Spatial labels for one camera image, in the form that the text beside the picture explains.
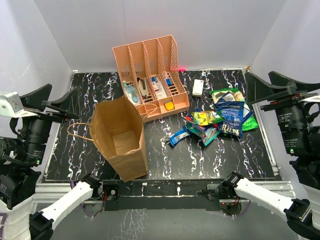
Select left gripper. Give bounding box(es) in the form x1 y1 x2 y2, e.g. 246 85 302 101
20 82 81 163

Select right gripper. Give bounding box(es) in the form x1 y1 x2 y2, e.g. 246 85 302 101
242 70 320 153

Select green Chuba chips bag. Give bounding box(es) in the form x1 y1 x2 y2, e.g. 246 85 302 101
210 88 259 132

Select dark blue vinegar chips bag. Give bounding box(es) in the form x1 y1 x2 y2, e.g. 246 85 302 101
216 101 244 138

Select brown paper bag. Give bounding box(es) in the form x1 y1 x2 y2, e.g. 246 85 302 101
67 96 157 182

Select yellow green snack pack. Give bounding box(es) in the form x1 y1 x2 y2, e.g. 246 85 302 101
191 110 224 126

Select red green candy pack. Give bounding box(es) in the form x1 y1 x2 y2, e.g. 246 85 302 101
199 127 220 147

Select blue biscuit pack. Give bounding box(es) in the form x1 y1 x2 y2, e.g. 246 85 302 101
182 115 213 133

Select blue white wafer bar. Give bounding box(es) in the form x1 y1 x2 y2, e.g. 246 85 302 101
168 126 190 147

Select blue snack pouch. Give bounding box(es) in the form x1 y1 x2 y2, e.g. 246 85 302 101
217 91 253 122

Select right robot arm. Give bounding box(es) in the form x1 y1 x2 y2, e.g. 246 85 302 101
221 71 320 240

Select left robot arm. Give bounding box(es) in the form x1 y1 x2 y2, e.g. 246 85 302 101
0 84 104 240

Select white small box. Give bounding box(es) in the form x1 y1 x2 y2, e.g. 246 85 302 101
192 79 204 97

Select blue correction tape pack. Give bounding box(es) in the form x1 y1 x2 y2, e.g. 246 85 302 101
123 81 141 105

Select silver stapler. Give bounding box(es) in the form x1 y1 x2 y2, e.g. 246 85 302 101
137 77 149 100

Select blue eraser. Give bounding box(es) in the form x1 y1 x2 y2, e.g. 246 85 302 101
166 78 173 87

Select pink desk organizer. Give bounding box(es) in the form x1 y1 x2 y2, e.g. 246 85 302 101
112 35 190 122

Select yellow sticky tape dispenser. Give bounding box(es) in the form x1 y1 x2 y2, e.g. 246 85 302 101
164 100 175 111

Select white ruler set pack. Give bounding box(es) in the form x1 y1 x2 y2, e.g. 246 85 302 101
151 75 168 100

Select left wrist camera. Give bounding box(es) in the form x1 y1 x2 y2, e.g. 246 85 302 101
0 91 37 118

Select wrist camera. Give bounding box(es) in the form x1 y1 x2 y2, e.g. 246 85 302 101
301 95 320 103
0 91 37 118

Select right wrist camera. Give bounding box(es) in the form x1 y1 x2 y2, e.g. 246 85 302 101
301 95 320 103

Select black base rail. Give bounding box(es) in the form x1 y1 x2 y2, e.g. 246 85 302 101
34 178 296 213

